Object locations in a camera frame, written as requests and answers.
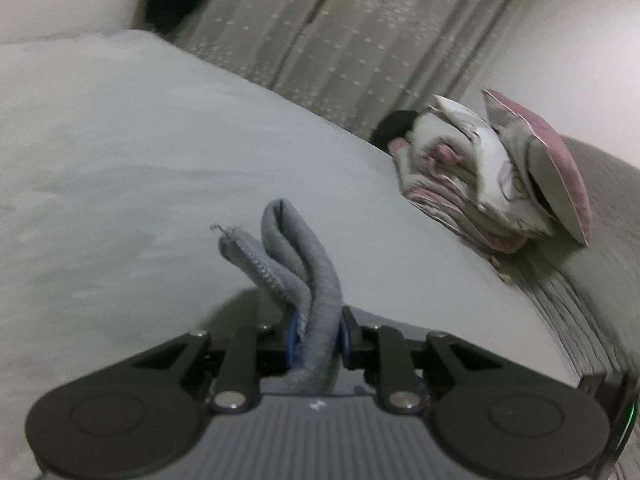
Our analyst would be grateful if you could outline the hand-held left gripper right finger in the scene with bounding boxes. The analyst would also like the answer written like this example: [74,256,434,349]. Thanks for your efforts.
[340,305,517,414]

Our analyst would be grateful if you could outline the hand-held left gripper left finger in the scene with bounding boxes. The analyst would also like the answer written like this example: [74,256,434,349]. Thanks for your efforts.
[126,309,308,414]

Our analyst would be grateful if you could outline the grey fleece garment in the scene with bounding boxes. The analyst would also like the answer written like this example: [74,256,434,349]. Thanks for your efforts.
[210,199,346,396]

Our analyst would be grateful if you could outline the grey quilted bedspread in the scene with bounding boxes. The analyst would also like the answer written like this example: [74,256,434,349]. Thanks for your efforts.
[492,135,640,480]

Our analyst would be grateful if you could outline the folded pink and white blanket pile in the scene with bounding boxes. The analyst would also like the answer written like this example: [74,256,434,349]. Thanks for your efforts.
[389,94,556,256]

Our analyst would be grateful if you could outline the black rounded object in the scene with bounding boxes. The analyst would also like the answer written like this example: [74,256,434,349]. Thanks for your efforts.
[371,109,426,153]

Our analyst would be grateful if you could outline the bed with white sheet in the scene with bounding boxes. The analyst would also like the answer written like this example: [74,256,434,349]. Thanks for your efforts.
[0,30,586,480]

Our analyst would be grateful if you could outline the pink edged pillow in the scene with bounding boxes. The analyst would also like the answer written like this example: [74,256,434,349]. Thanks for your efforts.
[481,87,593,248]

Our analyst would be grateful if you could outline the grey patterned curtain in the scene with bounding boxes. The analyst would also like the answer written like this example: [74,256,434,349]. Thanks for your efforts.
[172,0,536,143]

